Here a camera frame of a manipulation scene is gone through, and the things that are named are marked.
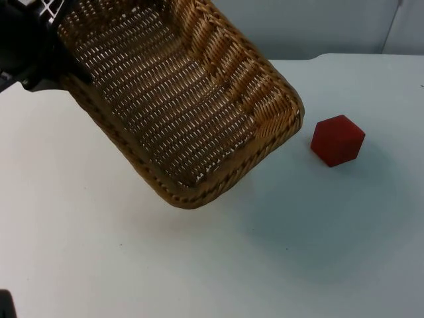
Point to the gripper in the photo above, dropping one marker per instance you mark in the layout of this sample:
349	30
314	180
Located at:
46	39

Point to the pale brown wicker basket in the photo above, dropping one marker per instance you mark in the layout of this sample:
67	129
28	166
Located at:
185	106

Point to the red cube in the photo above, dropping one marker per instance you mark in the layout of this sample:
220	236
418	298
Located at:
337	141

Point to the black blurred object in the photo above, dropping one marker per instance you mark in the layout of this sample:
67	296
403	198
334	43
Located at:
6	304

